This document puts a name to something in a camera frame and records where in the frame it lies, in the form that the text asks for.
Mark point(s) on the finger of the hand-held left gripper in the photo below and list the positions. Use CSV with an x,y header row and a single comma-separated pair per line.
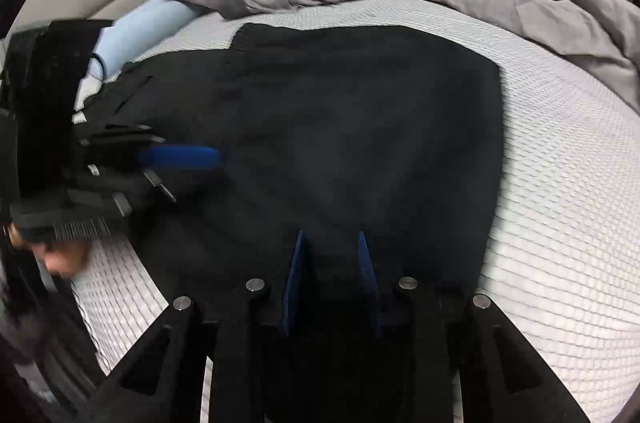
x,y
180,158
150,185

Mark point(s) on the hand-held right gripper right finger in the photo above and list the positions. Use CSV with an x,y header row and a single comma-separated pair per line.
x,y
367,275

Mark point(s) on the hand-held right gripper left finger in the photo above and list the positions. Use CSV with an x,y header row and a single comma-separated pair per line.
x,y
295,285

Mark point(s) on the black pants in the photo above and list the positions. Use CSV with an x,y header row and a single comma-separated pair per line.
x,y
350,128

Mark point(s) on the person's left hand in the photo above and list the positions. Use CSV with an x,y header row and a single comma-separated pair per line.
x,y
60,255

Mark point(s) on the light blue pillow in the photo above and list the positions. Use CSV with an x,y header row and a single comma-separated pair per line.
x,y
140,33

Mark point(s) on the white textured mattress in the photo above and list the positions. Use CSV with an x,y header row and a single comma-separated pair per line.
x,y
550,203

